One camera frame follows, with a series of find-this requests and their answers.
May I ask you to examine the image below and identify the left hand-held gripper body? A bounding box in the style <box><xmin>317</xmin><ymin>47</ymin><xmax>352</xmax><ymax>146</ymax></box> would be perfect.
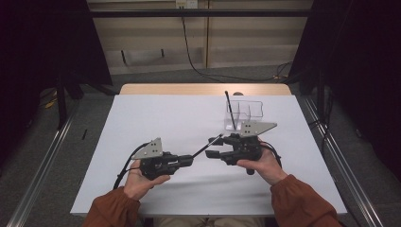
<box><xmin>131</xmin><ymin>137</ymin><xmax>179</xmax><ymax>182</ymax></box>

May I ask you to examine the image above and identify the small yellow floor object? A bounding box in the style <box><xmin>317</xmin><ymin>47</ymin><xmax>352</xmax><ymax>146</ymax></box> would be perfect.
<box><xmin>44</xmin><ymin>97</ymin><xmax>59</xmax><ymax>110</ymax></box>

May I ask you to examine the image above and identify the black curtain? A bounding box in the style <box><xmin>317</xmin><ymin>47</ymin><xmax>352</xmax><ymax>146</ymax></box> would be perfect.
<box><xmin>0</xmin><ymin>0</ymin><xmax>113</xmax><ymax>159</ymax></box>
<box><xmin>288</xmin><ymin>0</ymin><xmax>401</xmax><ymax>178</ymax></box>

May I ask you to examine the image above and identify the person's right hand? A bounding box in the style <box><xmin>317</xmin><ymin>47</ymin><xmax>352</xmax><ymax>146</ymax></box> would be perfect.
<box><xmin>235</xmin><ymin>146</ymin><xmax>288</xmax><ymax>186</ymax></box>

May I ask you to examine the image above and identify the left hand-held gripper cable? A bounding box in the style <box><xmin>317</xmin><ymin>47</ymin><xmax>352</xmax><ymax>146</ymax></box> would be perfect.
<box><xmin>113</xmin><ymin>141</ymin><xmax>150</xmax><ymax>190</ymax></box>

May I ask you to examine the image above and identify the black pen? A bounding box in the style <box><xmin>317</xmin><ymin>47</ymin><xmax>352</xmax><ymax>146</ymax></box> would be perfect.
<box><xmin>224</xmin><ymin>90</ymin><xmax>237</xmax><ymax>131</ymax></box>

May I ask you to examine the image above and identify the dark metal stand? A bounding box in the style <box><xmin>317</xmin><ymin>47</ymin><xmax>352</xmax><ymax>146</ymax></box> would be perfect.
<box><xmin>56</xmin><ymin>70</ymin><xmax>69</xmax><ymax>131</ymax></box>
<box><xmin>316</xmin><ymin>67</ymin><xmax>326</xmax><ymax>122</ymax></box>

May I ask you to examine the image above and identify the hand-held gripper cable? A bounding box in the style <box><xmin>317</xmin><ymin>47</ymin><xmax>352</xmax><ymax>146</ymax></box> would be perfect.
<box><xmin>259</xmin><ymin>141</ymin><xmax>283</xmax><ymax>168</ymax></box>
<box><xmin>113</xmin><ymin>141</ymin><xmax>150</xmax><ymax>190</ymax></box>

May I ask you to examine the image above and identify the black horizontal bar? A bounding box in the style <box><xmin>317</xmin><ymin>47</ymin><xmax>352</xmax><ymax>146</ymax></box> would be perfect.
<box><xmin>89</xmin><ymin>9</ymin><xmax>313</xmax><ymax>19</ymax></box>

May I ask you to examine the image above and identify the metal floor rail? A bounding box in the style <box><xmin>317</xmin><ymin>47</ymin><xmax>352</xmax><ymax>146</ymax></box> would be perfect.
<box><xmin>302</xmin><ymin>94</ymin><xmax>384</xmax><ymax>227</ymax></box>
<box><xmin>6</xmin><ymin>100</ymin><xmax>81</xmax><ymax>227</ymax></box>

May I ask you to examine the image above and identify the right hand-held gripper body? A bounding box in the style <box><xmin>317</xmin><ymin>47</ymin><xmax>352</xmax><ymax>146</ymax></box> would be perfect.
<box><xmin>221</xmin><ymin>121</ymin><xmax>278</xmax><ymax>176</ymax></box>

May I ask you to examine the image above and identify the person's left hand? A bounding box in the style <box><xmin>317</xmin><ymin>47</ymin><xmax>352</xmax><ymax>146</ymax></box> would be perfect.
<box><xmin>123</xmin><ymin>159</ymin><xmax>171</xmax><ymax>201</ymax></box>

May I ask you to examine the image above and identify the right hand-held gripper cable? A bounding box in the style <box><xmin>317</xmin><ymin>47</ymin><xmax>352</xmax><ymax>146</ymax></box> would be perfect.
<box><xmin>259</xmin><ymin>141</ymin><xmax>283</xmax><ymax>168</ymax></box>

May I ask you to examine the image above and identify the clear acrylic pen holder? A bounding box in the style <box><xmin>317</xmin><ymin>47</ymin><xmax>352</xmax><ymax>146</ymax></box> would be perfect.
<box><xmin>223</xmin><ymin>99</ymin><xmax>264</xmax><ymax>131</ymax></box>

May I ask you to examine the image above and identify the black power cable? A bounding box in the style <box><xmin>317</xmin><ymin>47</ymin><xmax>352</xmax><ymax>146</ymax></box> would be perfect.
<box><xmin>180</xmin><ymin>7</ymin><xmax>292</xmax><ymax>83</ymax></box>

